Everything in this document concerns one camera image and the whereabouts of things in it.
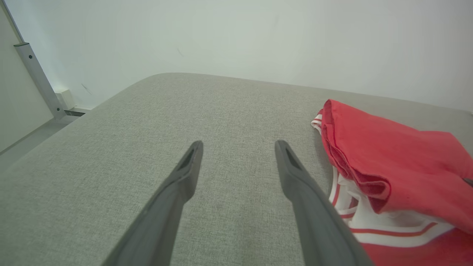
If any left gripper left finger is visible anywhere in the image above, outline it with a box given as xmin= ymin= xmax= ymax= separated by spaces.
xmin=101 ymin=140 xmax=204 ymax=266

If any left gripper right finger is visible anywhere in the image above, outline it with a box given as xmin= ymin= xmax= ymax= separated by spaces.
xmin=275 ymin=140 xmax=374 ymax=266

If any red Bulls basketball jersey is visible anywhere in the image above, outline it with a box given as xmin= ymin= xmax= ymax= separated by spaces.
xmin=311 ymin=99 xmax=473 ymax=266

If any grey fabric sofa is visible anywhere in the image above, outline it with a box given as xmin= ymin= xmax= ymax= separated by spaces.
xmin=0 ymin=72 xmax=473 ymax=266

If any small white wall box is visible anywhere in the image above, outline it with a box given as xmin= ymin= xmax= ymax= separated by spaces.
xmin=54 ymin=89 xmax=77 ymax=110

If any grey metal post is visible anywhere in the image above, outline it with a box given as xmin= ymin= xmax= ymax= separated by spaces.
xmin=14 ymin=42 xmax=67 ymax=119

